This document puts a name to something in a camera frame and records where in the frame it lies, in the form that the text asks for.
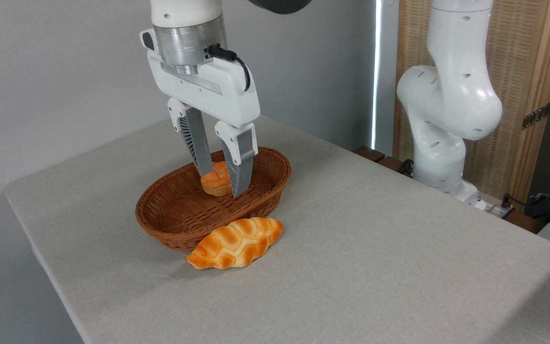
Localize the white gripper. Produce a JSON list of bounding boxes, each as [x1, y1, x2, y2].
[[147, 50, 261, 198]]

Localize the small round bread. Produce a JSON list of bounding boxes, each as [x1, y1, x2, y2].
[[200, 161, 234, 197]]

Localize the long croissant bread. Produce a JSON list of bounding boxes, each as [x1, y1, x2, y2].
[[186, 216, 284, 270]]

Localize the brown wicker basket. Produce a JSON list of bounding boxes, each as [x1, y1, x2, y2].
[[135, 146, 292, 253]]

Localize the wooden folding screen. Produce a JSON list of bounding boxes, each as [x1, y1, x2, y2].
[[393, 0, 550, 207]]

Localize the metal screen hinge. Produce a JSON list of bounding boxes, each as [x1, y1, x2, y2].
[[521, 102, 550, 131]]

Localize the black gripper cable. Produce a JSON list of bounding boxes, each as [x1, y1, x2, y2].
[[206, 44, 252, 92]]

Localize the black and blue cables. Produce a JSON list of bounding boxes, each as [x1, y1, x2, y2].
[[502, 192, 550, 221]]

